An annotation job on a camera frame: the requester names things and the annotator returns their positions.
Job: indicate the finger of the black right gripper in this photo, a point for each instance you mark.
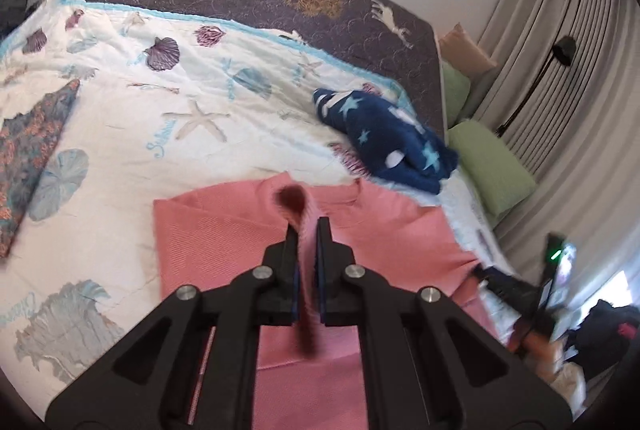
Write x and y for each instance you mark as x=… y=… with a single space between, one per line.
x=516 y=293

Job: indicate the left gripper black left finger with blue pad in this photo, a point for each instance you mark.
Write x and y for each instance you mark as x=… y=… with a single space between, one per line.
x=192 y=362

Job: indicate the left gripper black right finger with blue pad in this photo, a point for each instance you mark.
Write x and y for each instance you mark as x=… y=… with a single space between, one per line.
x=425 y=363

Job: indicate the pink knit garment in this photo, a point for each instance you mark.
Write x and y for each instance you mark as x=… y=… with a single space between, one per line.
x=309 y=375

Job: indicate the person's right hand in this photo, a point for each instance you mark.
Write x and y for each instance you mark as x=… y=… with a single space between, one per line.
x=540 y=355

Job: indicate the green ribbed pillow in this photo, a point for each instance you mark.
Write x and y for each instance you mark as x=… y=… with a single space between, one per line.
x=498 y=176

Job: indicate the navy star-patterned folded garment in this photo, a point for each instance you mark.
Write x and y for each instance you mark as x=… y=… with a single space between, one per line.
x=391 y=144

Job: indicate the grey pleated curtain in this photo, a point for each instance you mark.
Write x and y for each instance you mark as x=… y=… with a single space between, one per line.
x=578 y=135

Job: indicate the black floor lamp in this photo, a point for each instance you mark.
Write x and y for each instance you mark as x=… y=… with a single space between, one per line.
x=562 y=52

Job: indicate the peach pillow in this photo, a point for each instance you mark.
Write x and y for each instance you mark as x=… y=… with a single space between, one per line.
x=463 y=54

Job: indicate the white seashell print quilt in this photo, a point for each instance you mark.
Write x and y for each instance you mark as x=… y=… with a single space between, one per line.
x=165 y=104

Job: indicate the dark floral patterned garment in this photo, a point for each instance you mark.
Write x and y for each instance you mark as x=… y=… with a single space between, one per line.
x=27 y=142

